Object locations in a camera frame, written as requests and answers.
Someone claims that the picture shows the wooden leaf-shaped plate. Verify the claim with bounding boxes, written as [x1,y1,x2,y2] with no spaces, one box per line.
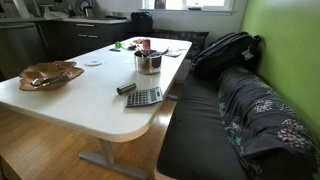
[19,61,84,91]

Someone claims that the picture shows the white table leg base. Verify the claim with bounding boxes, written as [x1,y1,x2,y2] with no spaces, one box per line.
[79,139,148,180]

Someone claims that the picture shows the red soda can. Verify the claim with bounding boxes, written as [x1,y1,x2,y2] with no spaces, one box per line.
[142,38,151,50]

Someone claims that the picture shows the dark bench cushion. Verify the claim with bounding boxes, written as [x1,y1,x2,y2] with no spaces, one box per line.
[154,74,249,180]

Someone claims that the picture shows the dark metal cylinder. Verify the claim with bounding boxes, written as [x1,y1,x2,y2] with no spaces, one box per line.
[117,83,136,95]

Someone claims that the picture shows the stainless steel pot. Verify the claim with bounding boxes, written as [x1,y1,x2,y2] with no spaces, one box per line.
[134,51,162,74]

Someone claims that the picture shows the floral dark back cushion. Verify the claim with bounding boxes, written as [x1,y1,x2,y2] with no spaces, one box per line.
[218,67,320,180]

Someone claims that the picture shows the green round plastic object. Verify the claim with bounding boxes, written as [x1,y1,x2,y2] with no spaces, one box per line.
[115,41,122,49]

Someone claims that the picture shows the silver spoon on plate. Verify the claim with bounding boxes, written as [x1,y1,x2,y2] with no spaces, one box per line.
[31,75,69,88]

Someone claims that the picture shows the utensils standing in pot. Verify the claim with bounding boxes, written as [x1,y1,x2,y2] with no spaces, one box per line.
[136,45,169,58]

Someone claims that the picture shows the dark flat strip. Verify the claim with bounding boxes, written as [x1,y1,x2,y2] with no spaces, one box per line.
[109,48,121,52]

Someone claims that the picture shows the black backpack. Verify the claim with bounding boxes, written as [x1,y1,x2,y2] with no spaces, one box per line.
[191,32,262,79]

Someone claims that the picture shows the grey desk calculator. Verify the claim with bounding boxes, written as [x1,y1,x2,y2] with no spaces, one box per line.
[125,87,163,107]

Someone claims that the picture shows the black bag by window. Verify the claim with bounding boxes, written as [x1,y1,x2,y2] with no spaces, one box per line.
[131,12,153,33]

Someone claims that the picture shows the dark kitchen cabinet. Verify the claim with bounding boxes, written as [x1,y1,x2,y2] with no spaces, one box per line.
[36,21,132,61]

